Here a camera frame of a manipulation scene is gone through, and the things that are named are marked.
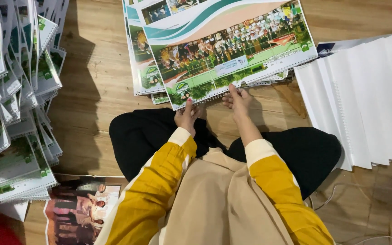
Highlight person's left hand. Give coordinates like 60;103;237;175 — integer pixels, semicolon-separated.
174;98;201;137

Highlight person's right hand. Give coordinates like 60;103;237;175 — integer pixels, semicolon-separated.
222;84;254;119

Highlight spiral-bound group photo calendar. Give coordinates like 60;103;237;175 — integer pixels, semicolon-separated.
135;0;319;111

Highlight stack of printed calendar sheets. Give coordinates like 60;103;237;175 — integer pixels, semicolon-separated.
122;0;295;105

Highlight person's black trouser legs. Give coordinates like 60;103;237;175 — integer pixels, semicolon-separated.
109;108;342;200

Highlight person's beige tunic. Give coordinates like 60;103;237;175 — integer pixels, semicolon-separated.
148;147;296;245

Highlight fanned stack of white sheets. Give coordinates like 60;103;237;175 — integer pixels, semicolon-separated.
294;31;392;172

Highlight printed people poster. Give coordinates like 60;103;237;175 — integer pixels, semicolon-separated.
44;176;122;245

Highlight tall pile of bound calendars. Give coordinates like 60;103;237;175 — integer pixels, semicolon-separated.
0;0;70;209

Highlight plain white paper sheet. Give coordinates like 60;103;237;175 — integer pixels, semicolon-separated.
0;200;30;222

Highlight thin white cable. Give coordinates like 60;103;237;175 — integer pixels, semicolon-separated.
308;183;392;245

